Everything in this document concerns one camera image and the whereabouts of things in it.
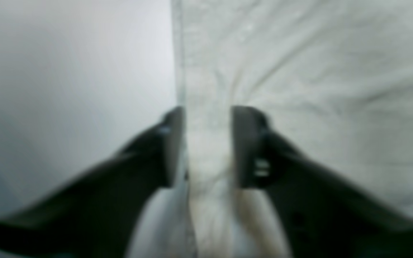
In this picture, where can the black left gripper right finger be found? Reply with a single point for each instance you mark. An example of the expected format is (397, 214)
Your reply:
(322, 214)

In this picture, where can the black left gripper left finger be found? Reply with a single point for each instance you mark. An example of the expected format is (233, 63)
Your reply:
(95, 215)

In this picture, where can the beige t-shirt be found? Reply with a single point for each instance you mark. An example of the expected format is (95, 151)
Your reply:
(335, 77)

